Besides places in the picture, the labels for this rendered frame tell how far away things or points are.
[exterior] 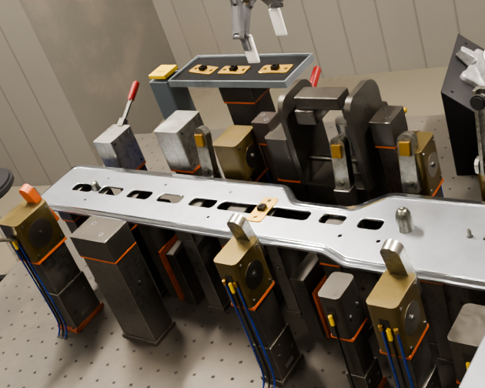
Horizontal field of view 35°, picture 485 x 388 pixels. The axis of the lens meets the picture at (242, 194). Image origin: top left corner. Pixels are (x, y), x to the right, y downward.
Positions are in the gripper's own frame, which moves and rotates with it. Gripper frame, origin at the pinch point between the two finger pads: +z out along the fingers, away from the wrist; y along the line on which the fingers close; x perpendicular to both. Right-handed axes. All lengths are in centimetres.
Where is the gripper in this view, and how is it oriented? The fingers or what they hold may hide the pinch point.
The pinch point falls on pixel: (267, 44)
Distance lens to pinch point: 188.5
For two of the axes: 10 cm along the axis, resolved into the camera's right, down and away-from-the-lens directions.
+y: -5.0, 5.9, -6.3
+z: 3.0, 8.0, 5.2
